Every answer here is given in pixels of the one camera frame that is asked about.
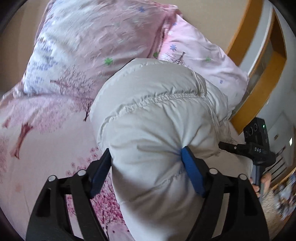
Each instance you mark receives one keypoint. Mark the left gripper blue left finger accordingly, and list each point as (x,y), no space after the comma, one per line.
(50,220)

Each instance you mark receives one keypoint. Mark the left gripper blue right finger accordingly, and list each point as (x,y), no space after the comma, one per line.
(230,209)

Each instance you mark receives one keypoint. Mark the beige puffer jacket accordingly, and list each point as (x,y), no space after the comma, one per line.
(144,115)

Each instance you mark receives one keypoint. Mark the person right hand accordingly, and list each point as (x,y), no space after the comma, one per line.
(265,181)

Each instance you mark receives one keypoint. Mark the pink floral bed sheet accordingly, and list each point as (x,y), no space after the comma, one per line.
(41,135)

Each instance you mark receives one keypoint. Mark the right floral pink pillow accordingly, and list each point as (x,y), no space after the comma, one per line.
(186,45)

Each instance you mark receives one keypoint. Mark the floral pink pillow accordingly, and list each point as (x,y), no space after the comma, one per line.
(186,45)
(81,44)

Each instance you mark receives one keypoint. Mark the left floral pink pillow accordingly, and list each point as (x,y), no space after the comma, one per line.
(81,44)

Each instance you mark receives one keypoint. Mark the wooden glass door frame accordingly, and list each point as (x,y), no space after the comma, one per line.
(258,48)

